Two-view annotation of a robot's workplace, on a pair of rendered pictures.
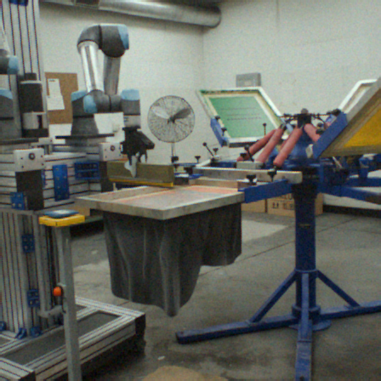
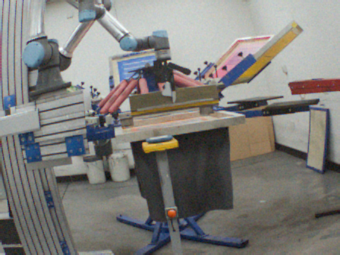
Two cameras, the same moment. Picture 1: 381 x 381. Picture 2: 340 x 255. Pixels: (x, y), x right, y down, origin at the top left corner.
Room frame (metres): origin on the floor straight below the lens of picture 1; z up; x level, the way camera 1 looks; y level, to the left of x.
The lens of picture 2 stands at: (0.65, 2.04, 1.17)
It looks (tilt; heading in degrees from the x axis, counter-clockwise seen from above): 5 degrees down; 310
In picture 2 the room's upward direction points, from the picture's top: 8 degrees counter-clockwise
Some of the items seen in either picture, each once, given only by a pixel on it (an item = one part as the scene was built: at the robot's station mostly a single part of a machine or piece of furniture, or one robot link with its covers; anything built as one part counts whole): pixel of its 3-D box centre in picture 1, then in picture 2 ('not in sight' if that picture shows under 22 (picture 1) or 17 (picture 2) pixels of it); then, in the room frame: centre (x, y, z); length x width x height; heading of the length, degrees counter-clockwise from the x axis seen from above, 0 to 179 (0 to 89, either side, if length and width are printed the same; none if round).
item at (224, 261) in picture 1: (209, 253); not in sight; (2.11, -0.07, 0.74); 0.46 x 0.04 x 0.42; 136
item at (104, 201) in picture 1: (182, 194); (171, 123); (2.29, 0.04, 0.97); 0.79 x 0.58 x 0.04; 136
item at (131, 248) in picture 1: (137, 258); (187, 178); (2.08, 0.25, 0.74); 0.45 x 0.03 x 0.43; 46
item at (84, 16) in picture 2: not in sight; (87, 10); (2.01, 0.82, 1.56); 0.11 x 0.08 x 0.11; 118
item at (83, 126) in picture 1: (84, 124); not in sight; (2.70, 0.56, 1.31); 0.15 x 0.15 x 0.10
